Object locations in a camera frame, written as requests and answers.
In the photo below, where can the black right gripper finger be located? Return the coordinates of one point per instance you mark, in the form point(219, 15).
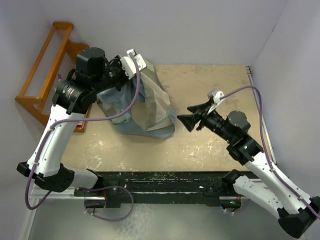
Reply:
point(189, 120)
point(200, 108)

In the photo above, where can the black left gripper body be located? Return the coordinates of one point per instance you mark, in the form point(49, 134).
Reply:
point(116, 75)

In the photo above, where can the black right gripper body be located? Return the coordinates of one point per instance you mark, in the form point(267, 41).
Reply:
point(212, 121)

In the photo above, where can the green grey patchwork pillowcase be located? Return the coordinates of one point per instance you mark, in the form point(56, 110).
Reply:
point(152, 115)

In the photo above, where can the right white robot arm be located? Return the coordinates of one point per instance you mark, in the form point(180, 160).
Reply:
point(294, 209)

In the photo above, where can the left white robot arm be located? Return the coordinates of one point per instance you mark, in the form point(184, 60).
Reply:
point(93, 73)

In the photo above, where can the red white small box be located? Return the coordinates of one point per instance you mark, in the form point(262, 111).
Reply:
point(80, 127)

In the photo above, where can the orange wooden rack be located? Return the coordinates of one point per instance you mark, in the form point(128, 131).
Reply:
point(56, 56)

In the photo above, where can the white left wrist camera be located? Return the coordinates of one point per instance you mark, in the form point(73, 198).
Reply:
point(128, 64)

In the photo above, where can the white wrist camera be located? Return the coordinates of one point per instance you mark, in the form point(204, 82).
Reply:
point(215, 97)
point(128, 64)

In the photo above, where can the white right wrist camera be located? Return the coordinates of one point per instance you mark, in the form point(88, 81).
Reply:
point(215, 97)

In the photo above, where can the aluminium table edge rail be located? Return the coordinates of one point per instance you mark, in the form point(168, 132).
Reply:
point(266, 139)

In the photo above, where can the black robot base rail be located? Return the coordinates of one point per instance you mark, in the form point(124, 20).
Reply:
point(210, 188)

